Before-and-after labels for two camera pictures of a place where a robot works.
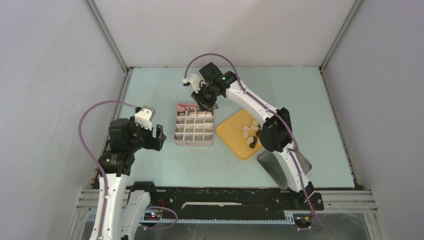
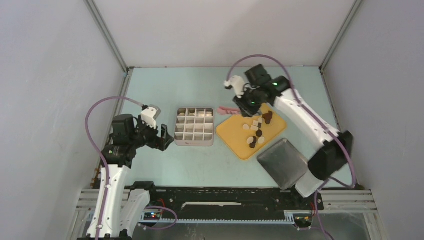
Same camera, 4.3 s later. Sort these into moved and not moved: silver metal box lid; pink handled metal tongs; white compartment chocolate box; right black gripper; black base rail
Moved: right black gripper; pink handled metal tongs
Not moved: white compartment chocolate box; silver metal box lid; black base rail
